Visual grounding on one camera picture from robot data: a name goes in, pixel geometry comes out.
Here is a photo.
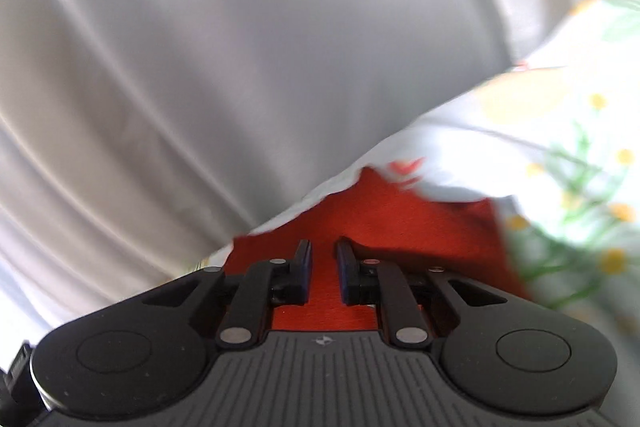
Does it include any floral print bedsheet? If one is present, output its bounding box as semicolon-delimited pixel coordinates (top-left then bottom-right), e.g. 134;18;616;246
190;0;640;348

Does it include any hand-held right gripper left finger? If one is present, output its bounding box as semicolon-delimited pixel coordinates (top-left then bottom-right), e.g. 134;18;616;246
142;239;314;351

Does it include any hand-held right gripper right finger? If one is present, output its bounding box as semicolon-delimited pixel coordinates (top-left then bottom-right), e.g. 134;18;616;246
334;237;510;351

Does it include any red knit cardigan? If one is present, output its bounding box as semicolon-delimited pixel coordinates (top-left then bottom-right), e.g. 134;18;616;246
220;166;533;333

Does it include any white curtain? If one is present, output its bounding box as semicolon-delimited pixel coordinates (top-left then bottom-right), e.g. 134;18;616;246
0;0;640;338

